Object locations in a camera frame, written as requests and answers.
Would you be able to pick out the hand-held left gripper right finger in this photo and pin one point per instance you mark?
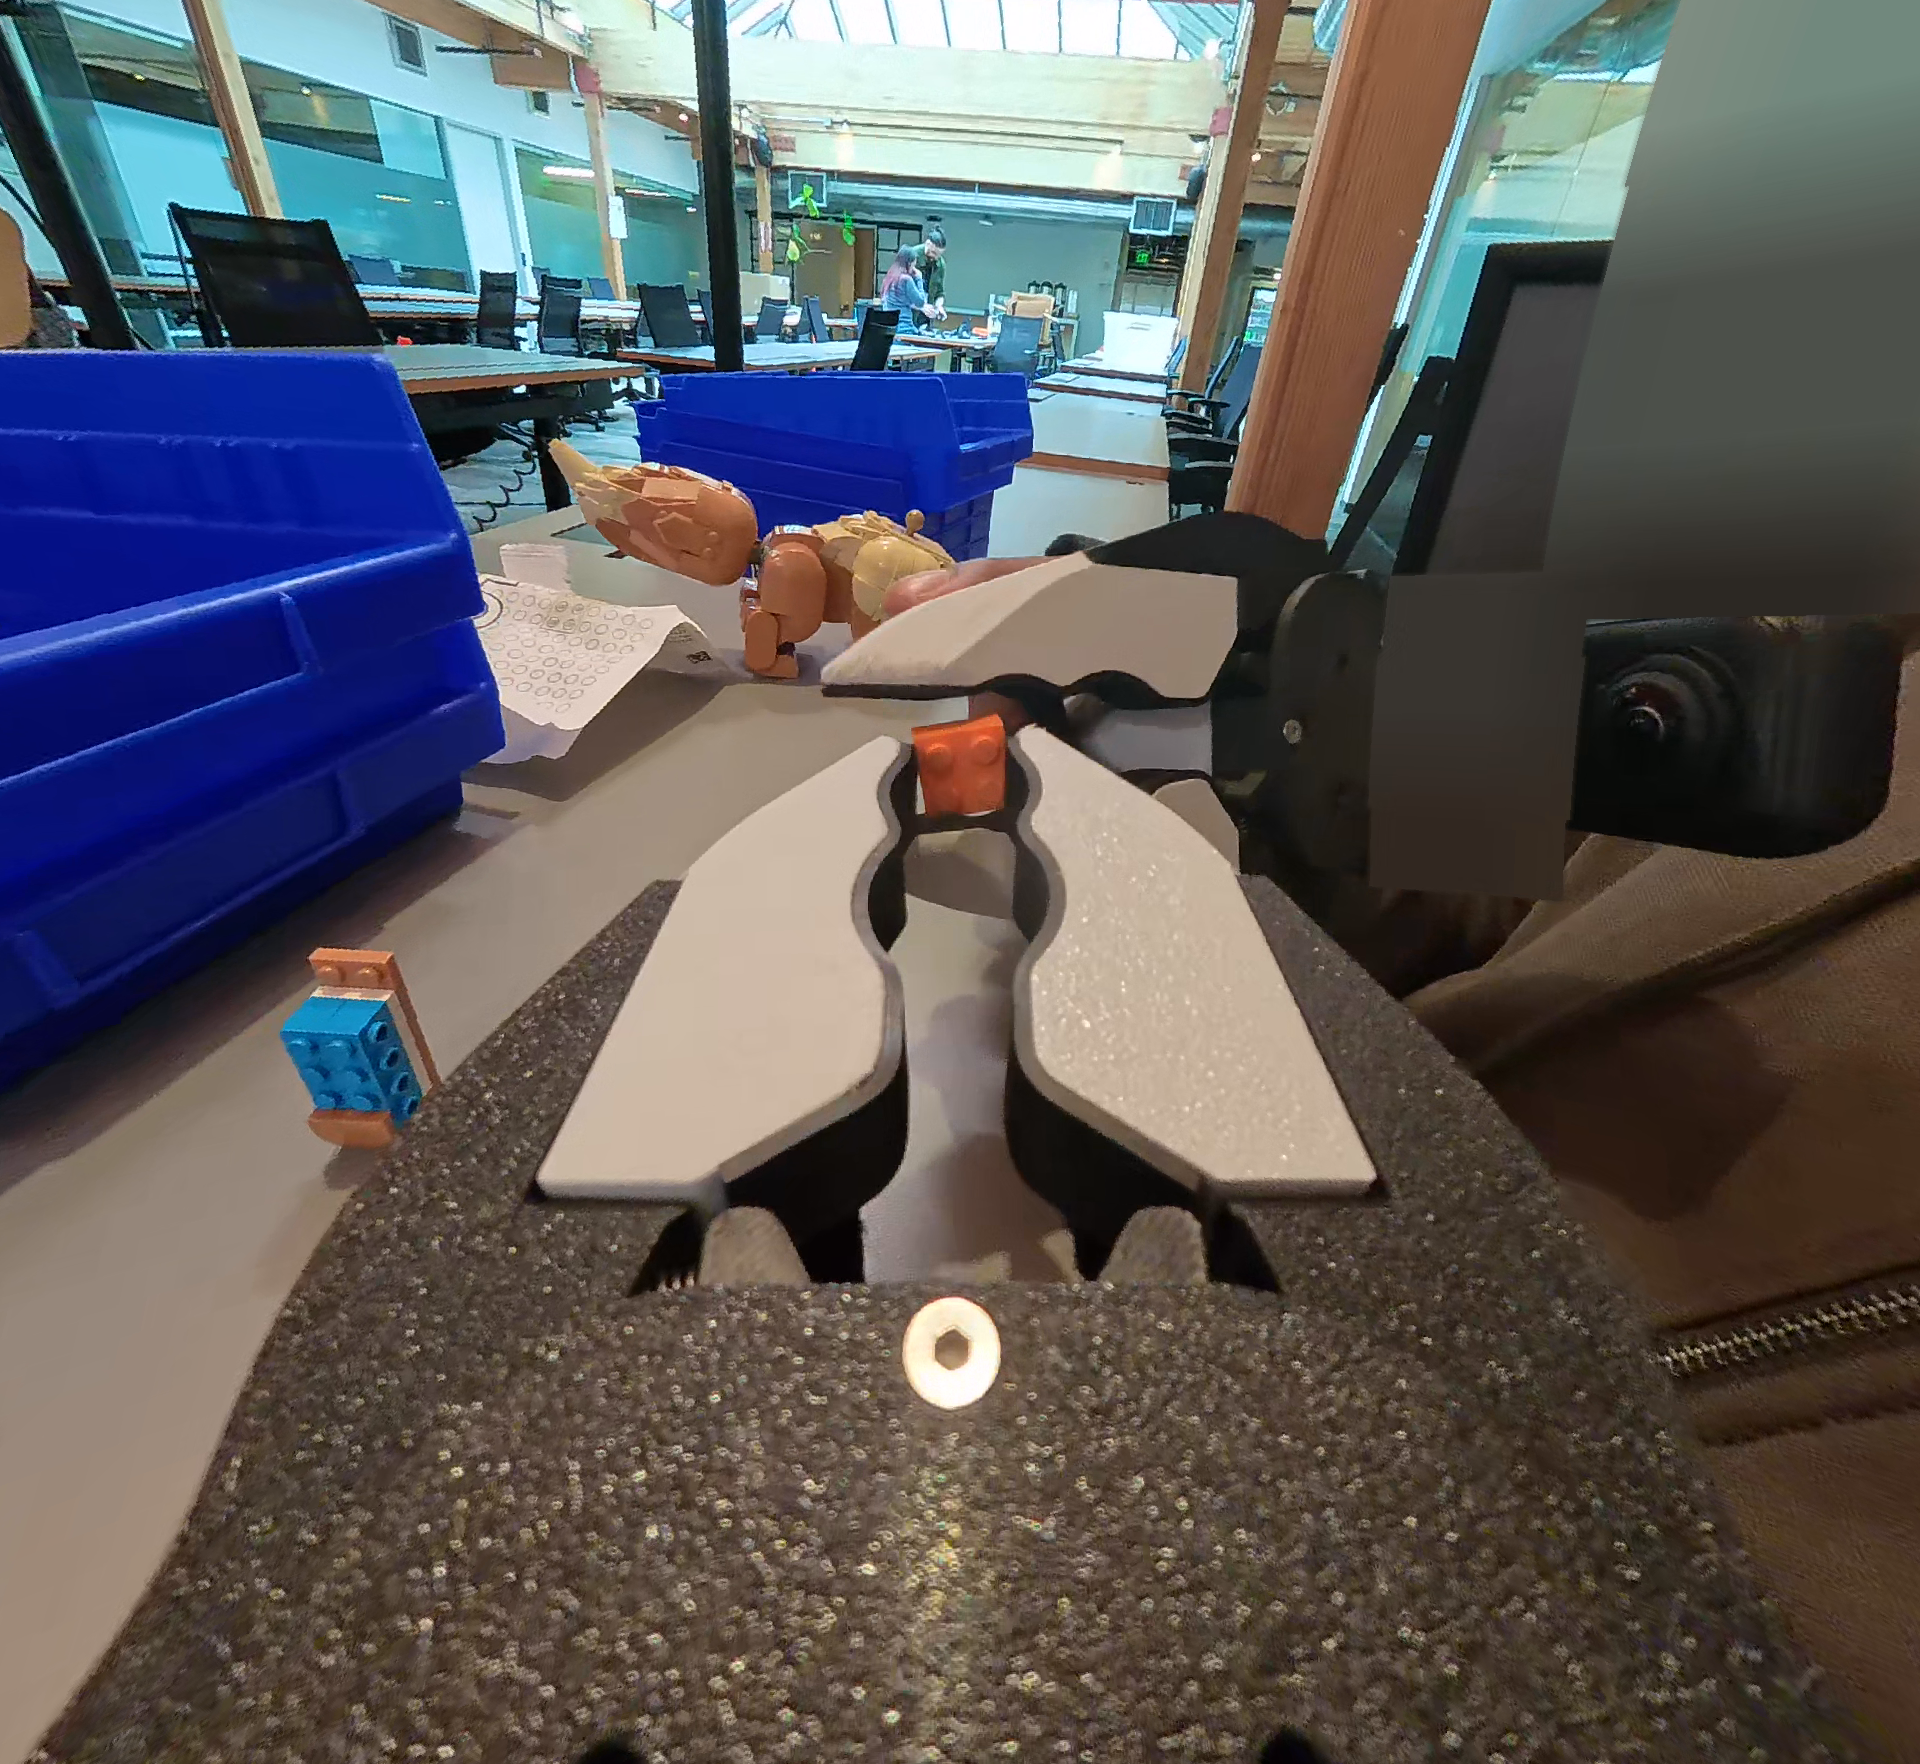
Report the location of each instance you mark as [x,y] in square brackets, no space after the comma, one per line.
[1184,1015]

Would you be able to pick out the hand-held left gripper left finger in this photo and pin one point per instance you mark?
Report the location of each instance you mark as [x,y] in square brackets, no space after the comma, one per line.
[751,1015]

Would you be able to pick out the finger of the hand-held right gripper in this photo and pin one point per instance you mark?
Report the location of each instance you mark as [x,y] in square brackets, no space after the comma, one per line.
[1080,623]
[1201,810]

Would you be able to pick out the orange toy brick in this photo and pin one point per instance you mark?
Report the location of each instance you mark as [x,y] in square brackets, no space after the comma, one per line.
[960,774]

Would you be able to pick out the blue and brown brick assembly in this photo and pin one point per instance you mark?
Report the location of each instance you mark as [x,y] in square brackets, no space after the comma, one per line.
[353,1050]

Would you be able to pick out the blue plastic bin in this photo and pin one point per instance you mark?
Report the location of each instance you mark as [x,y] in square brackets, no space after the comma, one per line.
[224,623]

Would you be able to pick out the black framed dark panel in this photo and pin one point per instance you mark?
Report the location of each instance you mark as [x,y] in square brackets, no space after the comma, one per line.
[1419,443]

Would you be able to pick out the stack of nested blue bins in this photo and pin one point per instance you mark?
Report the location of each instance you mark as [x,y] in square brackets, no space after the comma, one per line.
[826,443]

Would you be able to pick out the black framed monitor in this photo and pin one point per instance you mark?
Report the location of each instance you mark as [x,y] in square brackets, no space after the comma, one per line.
[1514,414]

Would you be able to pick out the white printed paper sheet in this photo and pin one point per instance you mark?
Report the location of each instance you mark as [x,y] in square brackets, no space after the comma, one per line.
[577,661]

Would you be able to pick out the brown brick-built toy animal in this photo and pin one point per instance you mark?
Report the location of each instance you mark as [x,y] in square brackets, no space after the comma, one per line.
[690,526]

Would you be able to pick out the row of black office chairs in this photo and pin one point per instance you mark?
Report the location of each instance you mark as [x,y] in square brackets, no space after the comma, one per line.
[668,317]

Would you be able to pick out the person's brown jacket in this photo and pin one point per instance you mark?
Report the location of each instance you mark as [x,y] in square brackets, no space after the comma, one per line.
[1725,1119]

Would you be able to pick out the black stand pole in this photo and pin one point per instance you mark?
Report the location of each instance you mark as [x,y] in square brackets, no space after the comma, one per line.
[715,113]

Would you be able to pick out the wooden support post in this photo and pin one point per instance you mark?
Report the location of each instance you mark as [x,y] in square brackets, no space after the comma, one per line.
[1379,173]

